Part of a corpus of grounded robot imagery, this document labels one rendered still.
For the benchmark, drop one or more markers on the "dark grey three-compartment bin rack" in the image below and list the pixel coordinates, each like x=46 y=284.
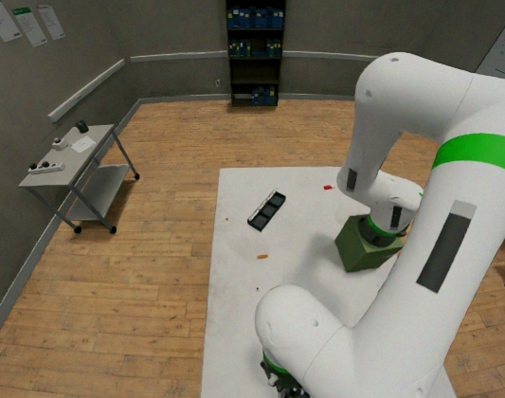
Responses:
x=268 y=208

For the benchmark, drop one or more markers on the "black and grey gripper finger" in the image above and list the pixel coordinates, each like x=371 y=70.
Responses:
x=280 y=390
x=296 y=394

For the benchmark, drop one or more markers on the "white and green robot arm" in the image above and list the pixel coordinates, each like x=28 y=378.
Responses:
x=397 y=348

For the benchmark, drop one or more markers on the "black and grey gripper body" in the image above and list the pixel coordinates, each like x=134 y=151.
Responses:
x=295 y=386

